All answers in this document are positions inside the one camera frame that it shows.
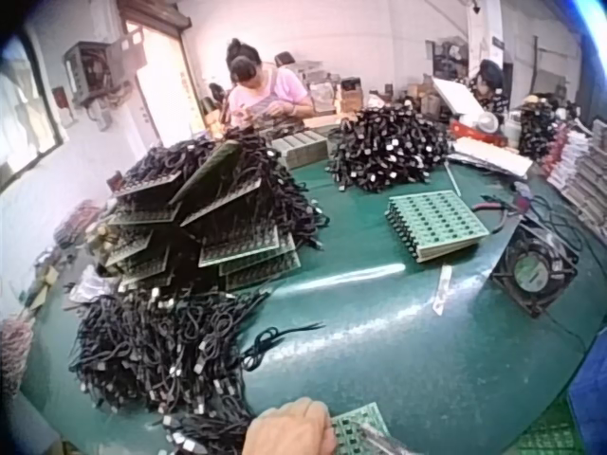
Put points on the person's left hand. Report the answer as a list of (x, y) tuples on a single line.
[(284, 431)]

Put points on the person's left fingers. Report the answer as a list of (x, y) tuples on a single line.
[(326, 433)]

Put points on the green circuit board panel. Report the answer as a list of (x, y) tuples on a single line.
[(362, 429)]

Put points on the small white strip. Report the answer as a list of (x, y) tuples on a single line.
[(443, 289)]

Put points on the green panel with holes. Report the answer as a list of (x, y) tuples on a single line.
[(545, 436)]

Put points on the stack of green circuit panels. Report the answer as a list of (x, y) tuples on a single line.
[(436, 225)]

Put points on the black square cooling fan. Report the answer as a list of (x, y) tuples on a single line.
[(533, 270)]

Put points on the blue plastic crate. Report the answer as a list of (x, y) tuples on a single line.
[(590, 403)]

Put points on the thin white stick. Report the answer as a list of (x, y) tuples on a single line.
[(454, 179)]

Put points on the row of grey green panels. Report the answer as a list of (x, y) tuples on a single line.
[(301, 147)]

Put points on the clutter heap beside table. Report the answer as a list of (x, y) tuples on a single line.
[(66, 251)]

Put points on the white flat tray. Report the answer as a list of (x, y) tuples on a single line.
[(493, 158)]

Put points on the shelf with cartons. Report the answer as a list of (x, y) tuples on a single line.
[(351, 92)]

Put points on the white tilted board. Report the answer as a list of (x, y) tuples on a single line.
[(462, 99)]

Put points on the stack of printed packets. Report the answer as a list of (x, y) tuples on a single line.
[(581, 166)]

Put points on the black chair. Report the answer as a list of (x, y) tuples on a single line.
[(284, 58)]

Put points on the doorway with roller shutter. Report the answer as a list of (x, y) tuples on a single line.
[(159, 71)]

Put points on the window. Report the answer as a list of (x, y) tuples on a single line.
[(23, 109)]

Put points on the red wall box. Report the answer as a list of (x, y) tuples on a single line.
[(64, 104)]

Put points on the grey wall electrical box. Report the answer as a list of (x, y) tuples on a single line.
[(92, 71)]

